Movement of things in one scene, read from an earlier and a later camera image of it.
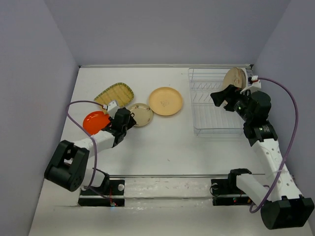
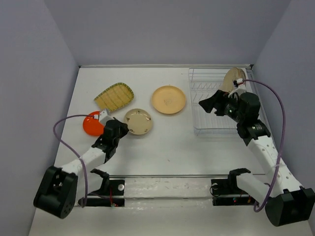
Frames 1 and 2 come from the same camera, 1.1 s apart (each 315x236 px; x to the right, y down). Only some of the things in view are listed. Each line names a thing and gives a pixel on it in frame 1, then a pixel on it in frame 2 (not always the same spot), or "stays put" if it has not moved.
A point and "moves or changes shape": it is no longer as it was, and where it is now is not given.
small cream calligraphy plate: x=143 y=114 moves or changes shape
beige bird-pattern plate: x=236 y=76 stays put
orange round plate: x=94 y=121 stays put
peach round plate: x=166 y=101 moves or changes shape
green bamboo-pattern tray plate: x=121 y=92 stays put
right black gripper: x=219 y=97 → x=220 y=100
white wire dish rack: x=209 y=119 stays put
